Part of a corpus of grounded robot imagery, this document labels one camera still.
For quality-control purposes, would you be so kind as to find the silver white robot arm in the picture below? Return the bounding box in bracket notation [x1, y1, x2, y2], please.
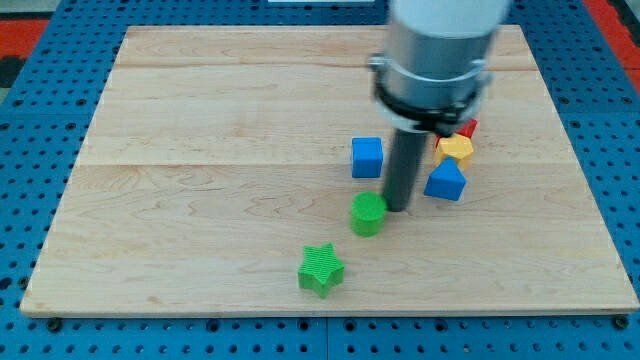
[369, 0, 511, 137]

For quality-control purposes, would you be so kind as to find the blue triangle block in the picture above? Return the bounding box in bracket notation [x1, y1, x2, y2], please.
[423, 157, 467, 201]

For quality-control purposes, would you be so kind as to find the blue cube block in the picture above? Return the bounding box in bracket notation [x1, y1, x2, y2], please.
[351, 137, 384, 178]

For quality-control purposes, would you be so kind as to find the green cylinder block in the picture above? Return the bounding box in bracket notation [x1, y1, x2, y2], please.
[350, 192, 387, 237]

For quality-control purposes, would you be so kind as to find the green star block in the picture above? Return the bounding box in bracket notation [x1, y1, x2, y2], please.
[297, 243, 345, 299]

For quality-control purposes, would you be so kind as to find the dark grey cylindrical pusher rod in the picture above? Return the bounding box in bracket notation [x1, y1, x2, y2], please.
[382, 129, 428, 212]

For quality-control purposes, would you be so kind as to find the light wooden board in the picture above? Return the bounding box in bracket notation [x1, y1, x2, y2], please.
[21, 25, 639, 318]

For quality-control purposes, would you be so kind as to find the yellow hexagon block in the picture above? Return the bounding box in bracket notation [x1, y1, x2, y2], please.
[433, 134, 474, 171]

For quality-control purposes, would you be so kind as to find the red block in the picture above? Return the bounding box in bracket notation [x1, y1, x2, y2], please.
[434, 118, 478, 148]

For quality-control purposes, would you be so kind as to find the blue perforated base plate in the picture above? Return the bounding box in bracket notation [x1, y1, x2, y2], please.
[1, 0, 639, 359]

